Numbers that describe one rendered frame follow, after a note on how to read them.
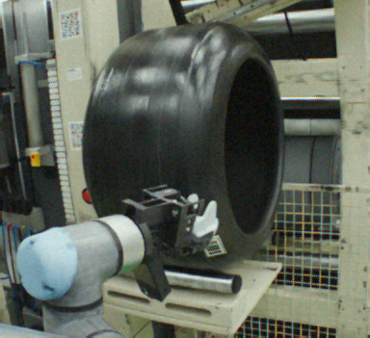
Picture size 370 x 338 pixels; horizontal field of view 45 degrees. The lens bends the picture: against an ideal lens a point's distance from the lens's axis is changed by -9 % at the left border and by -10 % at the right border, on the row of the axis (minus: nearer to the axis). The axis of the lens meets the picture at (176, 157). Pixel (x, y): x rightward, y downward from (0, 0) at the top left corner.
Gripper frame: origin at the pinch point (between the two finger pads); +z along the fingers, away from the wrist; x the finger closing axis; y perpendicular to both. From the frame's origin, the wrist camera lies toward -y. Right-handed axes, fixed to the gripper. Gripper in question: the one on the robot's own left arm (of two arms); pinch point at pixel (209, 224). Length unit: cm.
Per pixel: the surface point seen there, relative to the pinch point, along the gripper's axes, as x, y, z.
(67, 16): 59, 31, 13
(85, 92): 51, 12, 16
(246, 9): 33, 41, 57
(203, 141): 8.5, 11.3, 6.9
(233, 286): 2.4, -20.2, 19.5
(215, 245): 4.5, -8.5, 11.2
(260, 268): 10, -29, 49
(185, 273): 14.4, -21.7, 18.2
